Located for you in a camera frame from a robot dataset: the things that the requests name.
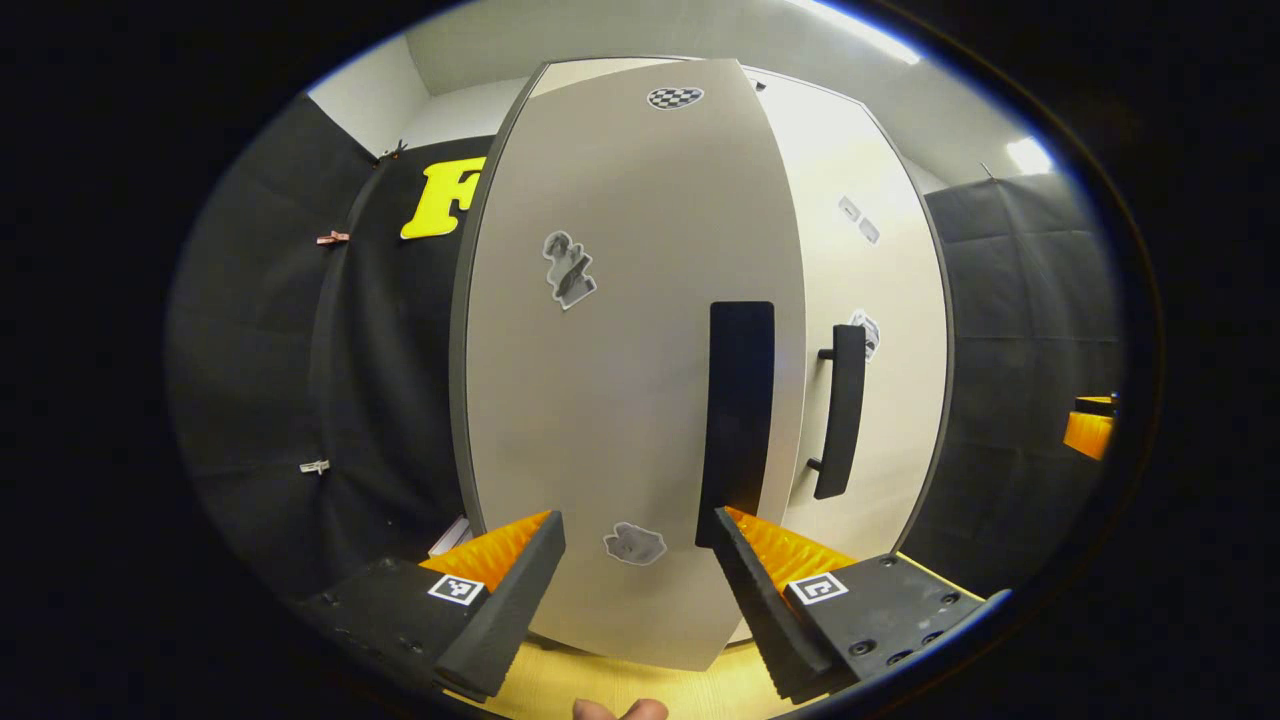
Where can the red cloth clip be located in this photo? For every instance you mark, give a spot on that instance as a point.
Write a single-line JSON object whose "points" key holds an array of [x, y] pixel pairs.
{"points": [[333, 238]]}

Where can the black binder clip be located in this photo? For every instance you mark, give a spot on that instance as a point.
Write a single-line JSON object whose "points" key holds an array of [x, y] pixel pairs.
{"points": [[396, 150]]}

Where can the white cabinet door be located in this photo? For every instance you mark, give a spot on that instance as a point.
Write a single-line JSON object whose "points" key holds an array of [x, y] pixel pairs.
{"points": [[880, 270], [620, 400]]}

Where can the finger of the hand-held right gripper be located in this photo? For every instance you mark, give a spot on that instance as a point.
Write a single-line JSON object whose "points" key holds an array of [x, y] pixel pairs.
{"points": [[1097, 405], [1088, 435]]}

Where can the small ceiling light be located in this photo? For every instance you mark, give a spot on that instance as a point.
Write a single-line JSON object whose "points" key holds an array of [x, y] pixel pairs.
{"points": [[1030, 156]]}

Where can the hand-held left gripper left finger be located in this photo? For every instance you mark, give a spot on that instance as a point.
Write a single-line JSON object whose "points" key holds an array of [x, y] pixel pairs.
{"points": [[510, 610]]}

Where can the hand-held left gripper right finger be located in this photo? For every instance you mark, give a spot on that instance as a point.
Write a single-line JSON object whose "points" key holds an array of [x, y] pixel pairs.
{"points": [[765, 610]]}

